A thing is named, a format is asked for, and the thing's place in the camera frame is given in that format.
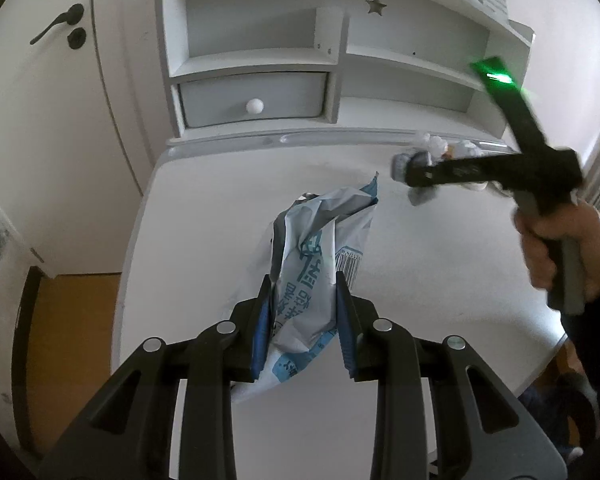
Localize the grey drawer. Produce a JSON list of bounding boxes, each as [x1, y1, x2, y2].
[[179, 71, 329, 129]]

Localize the person's right hand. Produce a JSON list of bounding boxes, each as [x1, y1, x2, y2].
[[514, 201, 600, 297]]

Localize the white door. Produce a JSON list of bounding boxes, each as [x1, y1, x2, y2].
[[0, 0, 153, 281]]

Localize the black door handle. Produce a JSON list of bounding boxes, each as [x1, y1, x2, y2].
[[29, 3, 85, 46]]

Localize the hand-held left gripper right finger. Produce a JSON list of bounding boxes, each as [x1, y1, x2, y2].
[[335, 271, 569, 480]]

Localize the blue and white snack bag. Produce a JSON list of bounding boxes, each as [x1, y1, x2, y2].
[[230, 172, 381, 404]]

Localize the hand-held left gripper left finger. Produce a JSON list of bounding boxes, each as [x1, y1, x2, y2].
[[37, 274, 274, 480]]

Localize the grey desk shelf unit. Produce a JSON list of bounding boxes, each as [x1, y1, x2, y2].
[[155, 0, 537, 147]]

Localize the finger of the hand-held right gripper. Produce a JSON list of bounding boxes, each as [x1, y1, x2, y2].
[[404, 152, 448, 191]]

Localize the small crumpled white wrapper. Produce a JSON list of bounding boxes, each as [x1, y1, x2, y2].
[[414, 131, 449, 154]]

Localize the person's dark trousers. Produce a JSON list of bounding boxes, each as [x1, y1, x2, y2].
[[519, 370, 600, 462]]

